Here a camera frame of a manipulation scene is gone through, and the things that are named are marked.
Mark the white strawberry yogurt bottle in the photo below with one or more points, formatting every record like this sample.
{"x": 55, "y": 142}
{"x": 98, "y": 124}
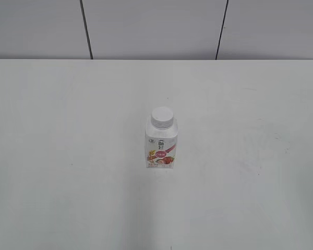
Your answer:
{"x": 160, "y": 145}

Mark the white round bottle cap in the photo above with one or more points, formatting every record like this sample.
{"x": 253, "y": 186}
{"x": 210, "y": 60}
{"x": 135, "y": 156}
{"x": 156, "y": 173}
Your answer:
{"x": 162, "y": 117}

